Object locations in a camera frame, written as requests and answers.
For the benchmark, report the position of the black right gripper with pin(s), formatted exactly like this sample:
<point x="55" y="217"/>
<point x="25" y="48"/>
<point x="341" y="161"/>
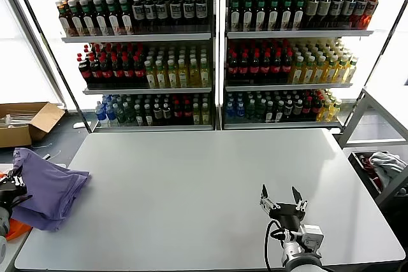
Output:
<point x="287" y="214"/>

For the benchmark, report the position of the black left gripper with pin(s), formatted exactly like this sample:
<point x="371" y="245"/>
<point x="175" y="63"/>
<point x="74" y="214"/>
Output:
<point x="9" y="192"/>

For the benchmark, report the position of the lilac t-shirt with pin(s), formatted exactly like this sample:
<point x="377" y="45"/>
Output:
<point x="51" y="189"/>

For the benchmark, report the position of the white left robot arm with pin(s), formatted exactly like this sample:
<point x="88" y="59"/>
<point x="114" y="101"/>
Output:
<point x="3" y="221"/>

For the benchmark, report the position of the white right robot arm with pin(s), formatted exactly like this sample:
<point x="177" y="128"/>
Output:
<point x="299" y="262"/>

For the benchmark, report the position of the orange fabric bag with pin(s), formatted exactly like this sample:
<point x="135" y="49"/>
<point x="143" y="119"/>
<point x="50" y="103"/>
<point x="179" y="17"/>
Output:
<point x="19" y="232"/>

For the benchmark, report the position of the clear plastic packing material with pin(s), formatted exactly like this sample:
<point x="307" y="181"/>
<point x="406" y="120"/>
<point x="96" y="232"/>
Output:
<point x="19" y="117"/>

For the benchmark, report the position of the brown cardboard box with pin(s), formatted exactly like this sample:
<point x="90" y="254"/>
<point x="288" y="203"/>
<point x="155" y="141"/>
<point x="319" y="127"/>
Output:
<point x="44" y="119"/>

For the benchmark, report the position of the small white floor object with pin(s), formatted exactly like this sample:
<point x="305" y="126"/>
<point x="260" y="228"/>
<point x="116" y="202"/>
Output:
<point x="78" y="125"/>

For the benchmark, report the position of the black plastic bin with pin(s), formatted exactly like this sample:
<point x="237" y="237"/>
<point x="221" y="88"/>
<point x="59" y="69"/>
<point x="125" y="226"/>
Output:
<point x="363" y="174"/>

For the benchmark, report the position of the red crumpled garment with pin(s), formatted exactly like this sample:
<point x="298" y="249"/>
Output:
<point x="364" y="161"/>

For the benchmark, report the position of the small dark drink bottle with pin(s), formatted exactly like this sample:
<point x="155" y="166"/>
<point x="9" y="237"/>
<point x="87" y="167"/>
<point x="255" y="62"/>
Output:
<point x="288" y="109"/>
<point x="298" y="108"/>
<point x="157" y="113"/>
<point x="148" y="116"/>
<point x="138" y="116"/>
<point x="166" y="113"/>

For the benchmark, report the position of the small red cap cola bottle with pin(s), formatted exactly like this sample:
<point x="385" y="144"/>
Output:
<point x="315" y="107"/>
<point x="187" y="112"/>
<point x="306" y="108"/>
<point x="177" y="113"/>

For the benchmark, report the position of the small yellow drink bottle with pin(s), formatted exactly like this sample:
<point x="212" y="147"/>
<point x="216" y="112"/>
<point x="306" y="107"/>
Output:
<point x="205" y="114"/>
<point x="333" y="109"/>
<point x="196" y="114"/>
<point x="324" y="111"/>

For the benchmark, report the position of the blue water bottle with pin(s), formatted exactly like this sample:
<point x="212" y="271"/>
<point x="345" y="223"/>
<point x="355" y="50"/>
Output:
<point x="230" y="111"/>
<point x="111" y="114"/>
<point x="100" y="114"/>
<point x="239" y="111"/>

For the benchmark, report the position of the grey-white crumpled garment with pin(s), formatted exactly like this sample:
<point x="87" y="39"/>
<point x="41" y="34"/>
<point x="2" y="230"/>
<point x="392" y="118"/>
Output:
<point x="387" y="163"/>

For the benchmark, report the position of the yellow juice bottle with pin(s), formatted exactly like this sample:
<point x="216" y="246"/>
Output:
<point x="205" y="76"/>
<point x="161" y="77"/>
<point x="308" y="73"/>
<point x="341" y="72"/>
<point x="331" y="72"/>
<point x="297" y="73"/>
<point x="193" y="76"/>
<point x="319" y="73"/>
<point x="150" y="77"/>
<point x="350" y="71"/>
<point x="182" y="77"/>
<point x="172" y="77"/>

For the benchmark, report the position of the red tea bottle white label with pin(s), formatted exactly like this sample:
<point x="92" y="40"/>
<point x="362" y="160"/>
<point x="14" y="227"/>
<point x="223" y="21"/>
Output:
<point x="63" y="23"/>

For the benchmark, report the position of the green cap dark tea bottle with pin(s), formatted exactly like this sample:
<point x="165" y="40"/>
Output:
<point x="100" y="22"/>
<point x="260" y="14"/>
<point x="125" y="21"/>
<point x="234" y="14"/>
<point x="76" y="23"/>
<point x="247" y="14"/>
<point x="273" y="14"/>
<point x="298" y="13"/>
<point x="113" y="21"/>
<point x="286" y="14"/>
<point x="88" y="22"/>

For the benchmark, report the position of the grey metal beverage shelf rack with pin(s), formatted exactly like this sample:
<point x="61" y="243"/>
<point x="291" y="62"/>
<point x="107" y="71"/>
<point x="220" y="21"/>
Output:
<point x="296" y="33"/>
<point x="137" y="37"/>

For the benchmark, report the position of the beige label dark bottle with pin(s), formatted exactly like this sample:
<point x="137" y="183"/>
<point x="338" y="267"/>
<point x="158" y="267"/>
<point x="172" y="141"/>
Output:
<point x="325" y="8"/>
<point x="313" y="9"/>

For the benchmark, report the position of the blue label dark bottle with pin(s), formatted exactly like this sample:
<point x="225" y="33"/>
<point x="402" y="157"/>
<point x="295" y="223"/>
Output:
<point x="360" y="8"/>
<point x="348" y="8"/>
<point x="337" y="8"/>

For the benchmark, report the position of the white cap dark drink bottle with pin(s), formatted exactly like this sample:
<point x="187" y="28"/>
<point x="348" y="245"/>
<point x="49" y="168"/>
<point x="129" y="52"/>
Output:
<point x="187" y="10"/>
<point x="200" y="9"/>
<point x="175" y="10"/>
<point x="137" y="11"/>
<point x="149" y="11"/>
<point x="161" y="10"/>

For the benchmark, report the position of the red drink bottle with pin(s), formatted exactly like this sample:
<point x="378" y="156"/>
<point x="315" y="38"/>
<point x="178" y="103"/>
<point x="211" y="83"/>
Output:
<point x="370" y="9"/>

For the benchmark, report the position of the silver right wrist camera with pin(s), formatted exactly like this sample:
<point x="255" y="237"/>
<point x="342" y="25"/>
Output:
<point x="310" y="237"/>

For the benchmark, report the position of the dark metal frame pole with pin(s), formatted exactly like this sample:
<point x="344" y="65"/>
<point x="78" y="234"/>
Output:
<point x="71" y="93"/>

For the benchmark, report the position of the grey metal frame table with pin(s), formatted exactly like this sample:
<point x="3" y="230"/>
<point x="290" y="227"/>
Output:
<point x="353" y="117"/>

